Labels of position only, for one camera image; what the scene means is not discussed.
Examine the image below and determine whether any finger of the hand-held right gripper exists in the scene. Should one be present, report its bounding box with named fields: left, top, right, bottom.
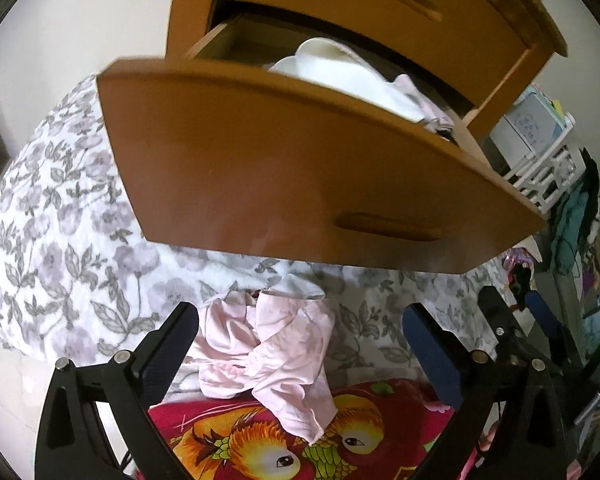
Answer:
left=525, top=291, right=584, bottom=362
left=477, top=286, right=537, bottom=366

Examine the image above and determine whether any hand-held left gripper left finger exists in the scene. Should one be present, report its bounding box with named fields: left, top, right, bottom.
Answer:
left=34, top=302, right=201, bottom=480

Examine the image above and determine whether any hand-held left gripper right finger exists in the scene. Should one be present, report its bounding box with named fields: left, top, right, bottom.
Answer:
left=402, top=303, right=567, bottom=480

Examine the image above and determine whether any small pale pink garment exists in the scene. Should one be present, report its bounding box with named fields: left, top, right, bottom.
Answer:
left=392, top=74, right=457, bottom=137

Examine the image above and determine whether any cream white garment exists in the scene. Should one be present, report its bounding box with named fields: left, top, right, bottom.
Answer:
left=267, top=37, right=427, bottom=124

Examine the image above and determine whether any black clamp object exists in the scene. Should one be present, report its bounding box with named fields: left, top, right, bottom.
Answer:
left=509, top=262, right=534, bottom=312

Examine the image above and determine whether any pink jar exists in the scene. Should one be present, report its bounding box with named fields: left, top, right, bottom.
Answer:
left=502, top=247, right=537, bottom=281

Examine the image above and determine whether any teal hanging garment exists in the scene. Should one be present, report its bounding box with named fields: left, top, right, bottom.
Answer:
left=549, top=180, right=600, bottom=277

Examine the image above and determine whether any red parrot printed blanket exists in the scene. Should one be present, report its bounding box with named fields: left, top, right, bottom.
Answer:
left=147, top=379, right=482, bottom=480

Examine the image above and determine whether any white lattice rack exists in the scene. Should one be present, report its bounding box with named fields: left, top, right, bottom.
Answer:
left=500, top=115, right=582, bottom=212

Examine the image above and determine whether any grey floral blanket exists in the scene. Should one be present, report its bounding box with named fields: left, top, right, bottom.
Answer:
left=0, top=72, right=512, bottom=397

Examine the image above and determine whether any white printed storage box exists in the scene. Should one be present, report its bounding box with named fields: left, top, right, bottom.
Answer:
left=489, top=85, right=569, bottom=162

